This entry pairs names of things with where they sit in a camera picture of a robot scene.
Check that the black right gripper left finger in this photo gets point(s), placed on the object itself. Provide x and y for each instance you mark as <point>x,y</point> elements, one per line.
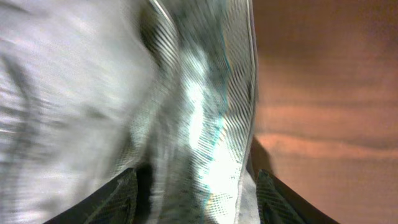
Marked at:
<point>113,203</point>

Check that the grey shorts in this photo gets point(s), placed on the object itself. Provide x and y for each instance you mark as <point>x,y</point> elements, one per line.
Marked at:
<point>92,88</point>

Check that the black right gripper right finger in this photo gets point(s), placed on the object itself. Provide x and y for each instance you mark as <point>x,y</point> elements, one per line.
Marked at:
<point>279,204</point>

